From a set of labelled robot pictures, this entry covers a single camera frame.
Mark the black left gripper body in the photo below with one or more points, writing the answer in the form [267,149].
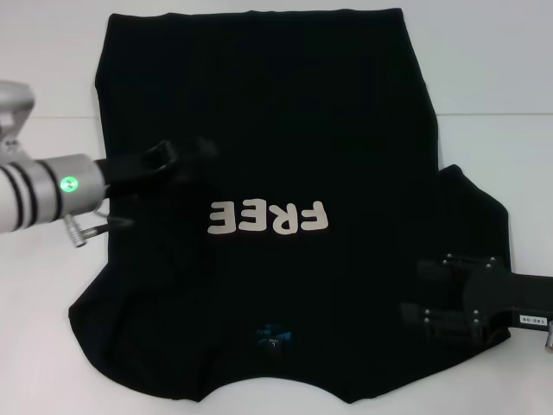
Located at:
[138,166]

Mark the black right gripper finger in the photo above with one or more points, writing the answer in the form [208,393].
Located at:
[440,270]
[449,324]

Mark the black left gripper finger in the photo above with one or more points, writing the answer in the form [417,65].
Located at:
[199,150]

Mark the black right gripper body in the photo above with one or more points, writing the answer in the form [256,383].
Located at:
[514,298]

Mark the black shirt with FREE print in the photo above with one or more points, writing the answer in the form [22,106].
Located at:
[281,108]

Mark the silver round plug connector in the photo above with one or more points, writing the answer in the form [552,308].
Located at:
[548,341]

